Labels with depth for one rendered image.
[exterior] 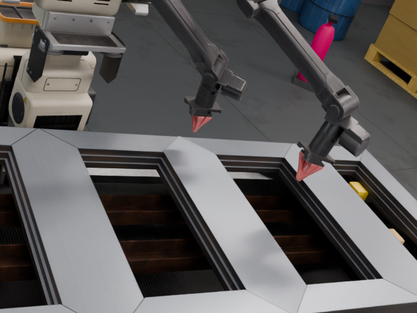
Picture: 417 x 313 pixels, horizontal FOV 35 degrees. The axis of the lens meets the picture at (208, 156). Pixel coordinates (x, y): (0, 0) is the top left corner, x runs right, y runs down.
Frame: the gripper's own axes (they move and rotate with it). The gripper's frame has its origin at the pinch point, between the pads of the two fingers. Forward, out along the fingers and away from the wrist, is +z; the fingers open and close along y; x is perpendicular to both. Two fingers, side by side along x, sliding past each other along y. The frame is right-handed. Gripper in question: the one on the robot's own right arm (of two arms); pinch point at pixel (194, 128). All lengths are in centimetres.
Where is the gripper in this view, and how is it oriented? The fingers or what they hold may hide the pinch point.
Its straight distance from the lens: 198.5
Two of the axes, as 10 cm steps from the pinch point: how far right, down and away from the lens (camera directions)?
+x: -4.0, -5.8, 7.1
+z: -3.1, 8.1, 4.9
